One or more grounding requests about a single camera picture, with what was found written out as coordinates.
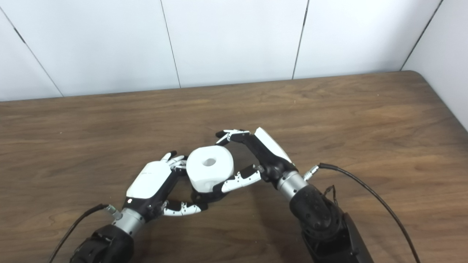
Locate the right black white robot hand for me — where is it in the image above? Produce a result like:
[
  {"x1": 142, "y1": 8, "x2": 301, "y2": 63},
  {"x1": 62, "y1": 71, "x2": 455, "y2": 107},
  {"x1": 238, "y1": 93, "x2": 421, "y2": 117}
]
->
[{"x1": 213, "y1": 127, "x2": 309, "y2": 201}]

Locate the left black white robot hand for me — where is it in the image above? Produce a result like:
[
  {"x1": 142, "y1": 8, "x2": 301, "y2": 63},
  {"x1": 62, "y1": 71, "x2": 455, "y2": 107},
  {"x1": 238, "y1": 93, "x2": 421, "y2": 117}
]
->
[{"x1": 112, "y1": 150, "x2": 209, "y2": 236}]

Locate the round white piece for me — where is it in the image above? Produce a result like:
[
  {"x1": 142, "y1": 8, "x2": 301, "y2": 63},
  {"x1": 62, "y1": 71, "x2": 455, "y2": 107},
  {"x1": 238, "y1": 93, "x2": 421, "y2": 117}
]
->
[{"x1": 186, "y1": 145, "x2": 234, "y2": 193}]

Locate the black flanged holder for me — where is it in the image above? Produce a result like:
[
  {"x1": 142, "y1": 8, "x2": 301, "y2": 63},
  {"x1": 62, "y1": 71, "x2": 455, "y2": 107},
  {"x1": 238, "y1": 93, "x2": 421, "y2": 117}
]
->
[{"x1": 190, "y1": 188, "x2": 229, "y2": 205}]

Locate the thin black right arm wire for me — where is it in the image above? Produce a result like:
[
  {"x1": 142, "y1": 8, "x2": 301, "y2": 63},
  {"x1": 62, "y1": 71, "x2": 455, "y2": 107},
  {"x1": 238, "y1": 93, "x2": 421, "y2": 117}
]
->
[{"x1": 324, "y1": 184, "x2": 337, "y2": 205}]

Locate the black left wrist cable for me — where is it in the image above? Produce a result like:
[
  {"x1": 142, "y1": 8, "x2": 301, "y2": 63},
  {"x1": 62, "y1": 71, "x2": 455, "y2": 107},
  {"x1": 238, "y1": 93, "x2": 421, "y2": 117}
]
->
[{"x1": 48, "y1": 203, "x2": 121, "y2": 263}]

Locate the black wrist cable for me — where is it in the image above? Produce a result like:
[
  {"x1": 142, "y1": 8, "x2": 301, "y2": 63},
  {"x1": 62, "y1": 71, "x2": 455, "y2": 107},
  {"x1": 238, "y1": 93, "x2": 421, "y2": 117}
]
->
[
  {"x1": 48, "y1": 203, "x2": 121, "y2": 263},
  {"x1": 303, "y1": 163, "x2": 421, "y2": 263}
]

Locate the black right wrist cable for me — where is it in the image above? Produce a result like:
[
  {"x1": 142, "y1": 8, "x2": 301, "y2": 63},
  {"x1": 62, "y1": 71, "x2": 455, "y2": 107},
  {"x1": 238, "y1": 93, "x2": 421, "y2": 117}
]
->
[{"x1": 303, "y1": 163, "x2": 421, "y2": 263}]

